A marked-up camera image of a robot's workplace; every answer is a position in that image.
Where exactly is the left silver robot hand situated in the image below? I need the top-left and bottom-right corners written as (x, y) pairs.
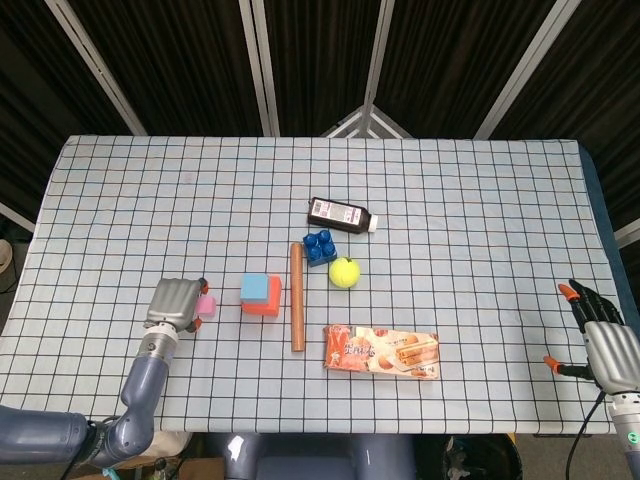
top-left (143, 277), bottom-right (210, 335)

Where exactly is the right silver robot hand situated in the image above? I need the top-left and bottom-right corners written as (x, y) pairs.
top-left (543, 278), bottom-right (640, 394)

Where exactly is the medium blue foam cube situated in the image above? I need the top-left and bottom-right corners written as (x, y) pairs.
top-left (239, 273), bottom-right (271, 305)

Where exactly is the large orange foam cube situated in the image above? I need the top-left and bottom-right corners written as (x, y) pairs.
top-left (241, 276), bottom-right (284, 319)

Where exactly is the white partition base bar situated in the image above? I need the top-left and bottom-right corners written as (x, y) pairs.
top-left (613, 219), bottom-right (640, 249)
top-left (0, 201), bottom-right (37, 234)

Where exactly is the brown wooden rod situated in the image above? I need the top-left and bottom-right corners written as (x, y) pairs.
top-left (290, 242), bottom-right (307, 353)

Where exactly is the white plastic bag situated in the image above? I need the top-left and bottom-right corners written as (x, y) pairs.
top-left (144, 430), bottom-right (194, 459)

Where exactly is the blue studded toy brick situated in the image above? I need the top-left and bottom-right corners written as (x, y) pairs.
top-left (301, 228), bottom-right (337, 268)

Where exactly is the black trash bin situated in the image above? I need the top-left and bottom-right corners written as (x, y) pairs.
top-left (417, 434), bottom-right (524, 480)

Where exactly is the brown cardboard box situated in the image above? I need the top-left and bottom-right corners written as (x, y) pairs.
top-left (99, 452), bottom-right (226, 480)

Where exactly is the yellow tennis ball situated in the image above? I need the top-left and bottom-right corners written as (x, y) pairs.
top-left (328, 256), bottom-right (362, 290)

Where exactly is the brown bottle white cap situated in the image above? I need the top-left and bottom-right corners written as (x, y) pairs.
top-left (306, 196), bottom-right (379, 236)

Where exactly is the blue-grey robot torso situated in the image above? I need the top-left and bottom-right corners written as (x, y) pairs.
top-left (204, 432), bottom-right (419, 480)

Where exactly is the light checkered tablecloth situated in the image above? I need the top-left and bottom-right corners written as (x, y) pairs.
top-left (0, 133), bottom-right (624, 435)

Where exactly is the orange egg roll box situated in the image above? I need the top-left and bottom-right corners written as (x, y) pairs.
top-left (322, 324), bottom-right (441, 381)

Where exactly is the white partition base foot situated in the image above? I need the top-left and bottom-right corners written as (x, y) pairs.
top-left (319, 103), bottom-right (414, 140)

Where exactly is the black right hand cable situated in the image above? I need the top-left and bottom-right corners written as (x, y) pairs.
top-left (564, 392), bottom-right (608, 480)

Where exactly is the white aluminium partition post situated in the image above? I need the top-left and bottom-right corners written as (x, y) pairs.
top-left (43, 0), bottom-right (147, 136)
top-left (473, 0), bottom-right (584, 140)
top-left (362, 0), bottom-right (399, 109)

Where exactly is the white double partition post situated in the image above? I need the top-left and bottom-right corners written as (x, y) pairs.
top-left (238, 0), bottom-right (280, 136)

